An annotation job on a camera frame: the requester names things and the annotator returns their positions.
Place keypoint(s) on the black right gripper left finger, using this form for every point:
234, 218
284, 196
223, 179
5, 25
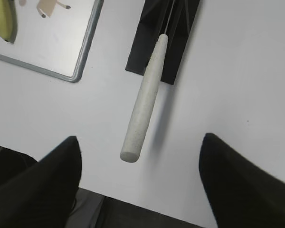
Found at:
39, 194

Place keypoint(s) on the white-handled kitchen knife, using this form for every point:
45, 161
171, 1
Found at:
144, 104

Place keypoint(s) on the white grey-rimmed cutting board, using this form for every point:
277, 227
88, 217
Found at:
52, 37

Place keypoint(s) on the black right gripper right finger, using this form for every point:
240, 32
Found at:
241, 195

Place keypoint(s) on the black knife stand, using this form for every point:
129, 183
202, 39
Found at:
171, 17

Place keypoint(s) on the yellow plastic banana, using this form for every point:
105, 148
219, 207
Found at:
8, 21

